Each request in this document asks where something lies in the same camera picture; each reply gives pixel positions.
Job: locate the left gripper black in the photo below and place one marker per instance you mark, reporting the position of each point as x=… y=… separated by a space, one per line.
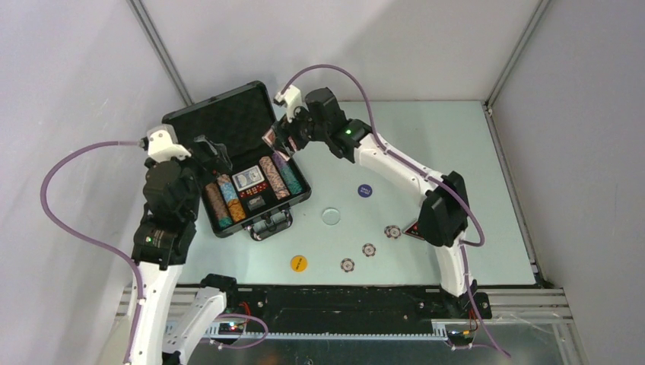
x=202 y=153

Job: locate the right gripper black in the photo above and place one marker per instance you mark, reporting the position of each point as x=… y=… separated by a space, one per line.
x=296 y=132

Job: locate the red playing card deck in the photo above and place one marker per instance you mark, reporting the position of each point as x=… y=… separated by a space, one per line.
x=279 y=142

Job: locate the blue playing card deck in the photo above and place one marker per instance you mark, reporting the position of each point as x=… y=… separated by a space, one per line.
x=248 y=178

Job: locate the black poker set case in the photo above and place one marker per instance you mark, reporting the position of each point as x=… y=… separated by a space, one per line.
x=238 y=118

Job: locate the black triangular all-in marker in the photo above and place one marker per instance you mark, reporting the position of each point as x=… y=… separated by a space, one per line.
x=412 y=230

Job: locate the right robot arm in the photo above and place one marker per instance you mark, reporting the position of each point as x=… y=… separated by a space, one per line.
x=443 y=216

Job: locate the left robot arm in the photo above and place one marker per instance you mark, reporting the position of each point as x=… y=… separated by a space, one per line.
x=159 y=254

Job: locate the purple chip stack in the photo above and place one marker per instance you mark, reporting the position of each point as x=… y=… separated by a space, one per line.
x=279 y=162

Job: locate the orange blue chip stack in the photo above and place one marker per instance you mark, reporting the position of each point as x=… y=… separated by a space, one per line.
x=231 y=198

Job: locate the pink brown chip stack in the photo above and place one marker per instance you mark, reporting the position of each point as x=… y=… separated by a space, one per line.
x=275 y=181

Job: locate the key in plastic bag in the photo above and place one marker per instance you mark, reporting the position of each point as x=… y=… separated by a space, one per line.
x=255 y=203

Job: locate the brown teal chip stack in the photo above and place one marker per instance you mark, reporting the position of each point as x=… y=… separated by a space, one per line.
x=216 y=203

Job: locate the clear round dealer button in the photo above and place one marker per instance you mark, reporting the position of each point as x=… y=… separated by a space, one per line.
x=331 y=216

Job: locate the blue small blind button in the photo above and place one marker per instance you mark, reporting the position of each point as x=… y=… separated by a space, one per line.
x=365 y=191

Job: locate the yellow round button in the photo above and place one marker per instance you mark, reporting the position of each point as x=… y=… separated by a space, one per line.
x=299 y=263

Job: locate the poker chip middle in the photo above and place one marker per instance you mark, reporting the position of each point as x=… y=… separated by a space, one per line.
x=369 y=250

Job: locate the poker chip lower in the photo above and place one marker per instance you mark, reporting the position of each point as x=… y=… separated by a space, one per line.
x=347 y=265

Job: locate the poker chip near triangle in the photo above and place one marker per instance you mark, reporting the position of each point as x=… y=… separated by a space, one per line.
x=393 y=231

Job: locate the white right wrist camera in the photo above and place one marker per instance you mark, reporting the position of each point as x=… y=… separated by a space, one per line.
x=291 y=100

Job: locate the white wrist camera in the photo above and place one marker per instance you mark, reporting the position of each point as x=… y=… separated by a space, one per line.
x=291 y=100
x=163 y=144

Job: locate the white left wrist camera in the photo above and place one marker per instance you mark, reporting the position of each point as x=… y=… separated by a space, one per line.
x=163 y=144

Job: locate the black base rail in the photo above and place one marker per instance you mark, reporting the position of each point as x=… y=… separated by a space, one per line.
x=346 y=310

